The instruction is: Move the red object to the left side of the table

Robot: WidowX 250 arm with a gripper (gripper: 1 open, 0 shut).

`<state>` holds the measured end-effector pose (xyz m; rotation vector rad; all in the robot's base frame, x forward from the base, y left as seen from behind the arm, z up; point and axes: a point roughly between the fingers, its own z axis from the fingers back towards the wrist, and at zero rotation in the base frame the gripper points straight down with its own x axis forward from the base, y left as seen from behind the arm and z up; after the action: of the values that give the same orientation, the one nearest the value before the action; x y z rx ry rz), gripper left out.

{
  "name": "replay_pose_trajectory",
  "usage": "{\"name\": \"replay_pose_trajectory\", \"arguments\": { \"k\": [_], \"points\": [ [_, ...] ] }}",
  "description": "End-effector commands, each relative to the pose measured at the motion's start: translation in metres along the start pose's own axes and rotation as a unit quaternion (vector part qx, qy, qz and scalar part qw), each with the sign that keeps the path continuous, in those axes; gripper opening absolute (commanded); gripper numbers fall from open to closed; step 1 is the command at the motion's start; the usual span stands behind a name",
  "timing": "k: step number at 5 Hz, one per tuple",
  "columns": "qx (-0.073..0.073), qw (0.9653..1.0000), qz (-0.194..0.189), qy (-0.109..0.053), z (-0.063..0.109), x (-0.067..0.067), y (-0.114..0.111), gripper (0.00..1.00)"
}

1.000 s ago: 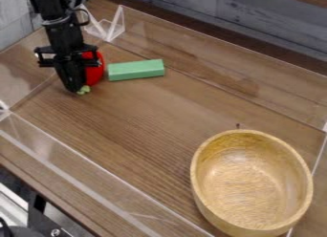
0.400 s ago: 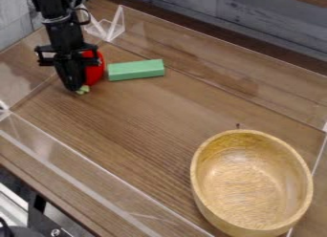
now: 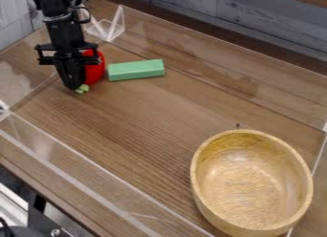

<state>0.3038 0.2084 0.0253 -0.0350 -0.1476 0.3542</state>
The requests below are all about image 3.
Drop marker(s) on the green rectangular block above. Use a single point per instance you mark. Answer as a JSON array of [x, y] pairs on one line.
[[135, 69]]

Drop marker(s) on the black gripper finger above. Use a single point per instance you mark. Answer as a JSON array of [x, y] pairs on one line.
[[71, 71], [91, 60]]

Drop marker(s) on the clear acrylic enclosure wall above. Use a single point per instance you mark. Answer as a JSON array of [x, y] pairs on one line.
[[107, 154]]

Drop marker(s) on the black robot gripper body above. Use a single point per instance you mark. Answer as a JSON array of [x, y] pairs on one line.
[[67, 41]]

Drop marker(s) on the wooden bowl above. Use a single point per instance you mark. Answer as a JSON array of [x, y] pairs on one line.
[[251, 183]]

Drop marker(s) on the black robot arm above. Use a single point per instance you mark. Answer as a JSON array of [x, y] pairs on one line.
[[57, 9]]

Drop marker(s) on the red toy strawberry green leaves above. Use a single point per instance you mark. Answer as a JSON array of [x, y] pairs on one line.
[[93, 74]]

